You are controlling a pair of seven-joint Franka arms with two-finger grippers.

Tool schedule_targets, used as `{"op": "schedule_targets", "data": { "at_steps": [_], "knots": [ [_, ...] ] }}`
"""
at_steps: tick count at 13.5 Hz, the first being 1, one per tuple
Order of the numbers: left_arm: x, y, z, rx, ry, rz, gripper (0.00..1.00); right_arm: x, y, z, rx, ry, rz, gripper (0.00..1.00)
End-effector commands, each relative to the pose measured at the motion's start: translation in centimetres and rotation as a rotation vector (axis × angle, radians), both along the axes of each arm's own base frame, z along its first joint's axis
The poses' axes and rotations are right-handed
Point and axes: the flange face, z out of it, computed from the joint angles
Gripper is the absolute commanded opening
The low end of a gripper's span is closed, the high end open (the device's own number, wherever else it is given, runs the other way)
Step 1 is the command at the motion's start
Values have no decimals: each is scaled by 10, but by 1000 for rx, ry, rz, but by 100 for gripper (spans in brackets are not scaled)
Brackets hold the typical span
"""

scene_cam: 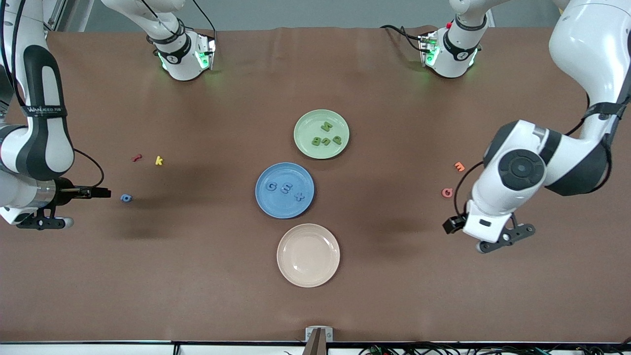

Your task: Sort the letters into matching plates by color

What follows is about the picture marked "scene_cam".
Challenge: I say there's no blue plate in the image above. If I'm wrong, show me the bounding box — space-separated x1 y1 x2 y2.
255 162 315 219

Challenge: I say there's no black base cable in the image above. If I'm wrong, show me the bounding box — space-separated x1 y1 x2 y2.
380 24 425 53

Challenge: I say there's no brown table mat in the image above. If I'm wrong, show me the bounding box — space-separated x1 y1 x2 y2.
0 26 631 343

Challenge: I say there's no white table edge rail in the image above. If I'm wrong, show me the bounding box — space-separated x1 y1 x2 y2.
0 342 631 355

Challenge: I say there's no silver camera mount bracket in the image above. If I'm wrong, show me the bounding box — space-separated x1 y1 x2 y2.
302 326 334 355

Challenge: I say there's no aluminium frame profile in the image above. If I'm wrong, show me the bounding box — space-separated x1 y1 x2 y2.
43 0 84 33

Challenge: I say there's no green plate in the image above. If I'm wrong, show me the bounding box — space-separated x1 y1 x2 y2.
293 109 350 160

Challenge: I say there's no tangled cables bundle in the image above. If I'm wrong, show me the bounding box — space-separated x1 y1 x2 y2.
357 342 631 355

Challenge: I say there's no black camera cable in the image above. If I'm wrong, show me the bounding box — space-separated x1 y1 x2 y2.
0 0 105 189
454 91 592 218

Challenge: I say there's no beige plate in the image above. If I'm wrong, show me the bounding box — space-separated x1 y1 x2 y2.
277 223 341 288

